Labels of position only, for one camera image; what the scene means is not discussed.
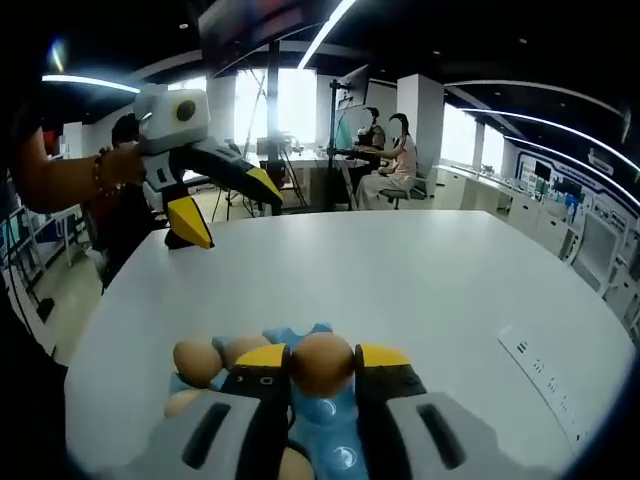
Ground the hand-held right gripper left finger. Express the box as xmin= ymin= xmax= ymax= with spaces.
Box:
xmin=142 ymin=342 xmax=294 ymax=480

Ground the white power strip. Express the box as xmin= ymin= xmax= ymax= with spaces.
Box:
xmin=496 ymin=324 xmax=589 ymax=446

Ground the single brown egg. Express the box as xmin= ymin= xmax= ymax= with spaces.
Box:
xmin=291 ymin=333 xmax=357 ymax=396
xmin=173 ymin=339 xmax=224 ymax=389
xmin=277 ymin=444 xmax=316 ymax=480
xmin=219 ymin=335 xmax=274 ymax=371
xmin=164 ymin=388 xmax=209 ymax=419

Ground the blue egg tray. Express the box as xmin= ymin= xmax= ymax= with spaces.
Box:
xmin=167 ymin=322 xmax=371 ymax=480

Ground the white office chair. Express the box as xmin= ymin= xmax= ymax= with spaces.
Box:
xmin=569 ymin=212 xmax=626 ymax=296
xmin=379 ymin=159 xmax=439 ymax=211

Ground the long ceiling light strip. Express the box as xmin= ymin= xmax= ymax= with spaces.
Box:
xmin=297 ymin=0 xmax=357 ymax=71

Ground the white pillar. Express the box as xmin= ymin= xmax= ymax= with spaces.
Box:
xmin=397 ymin=73 xmax=446 ymax=186

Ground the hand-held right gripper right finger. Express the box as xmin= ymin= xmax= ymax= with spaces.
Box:
xmin=353 ymin=342 xmax=501 ymax=480

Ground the large dark display screen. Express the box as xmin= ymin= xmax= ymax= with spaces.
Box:
xmin=197 ymin=0 xmax=321 ymax=76

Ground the person's left hand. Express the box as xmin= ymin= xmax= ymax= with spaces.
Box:
xmin=97 ymin=142 xmax=149 ymax=194

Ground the beaded bracelet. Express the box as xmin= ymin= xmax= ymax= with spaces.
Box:
xmin=92 ymin=147 xmax=124 ymax=199

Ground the black pole stand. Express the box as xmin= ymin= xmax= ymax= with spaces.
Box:
xmin=327 ymin=64 xmax=371 ymax=211

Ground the person's dark clothing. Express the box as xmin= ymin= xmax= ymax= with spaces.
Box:
xmin=0 ymin=49 xmax=69 ymax=480

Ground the row of white cabinets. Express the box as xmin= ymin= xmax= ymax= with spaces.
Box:
xmin=434 ymin=164 xmax=640 ymax=321

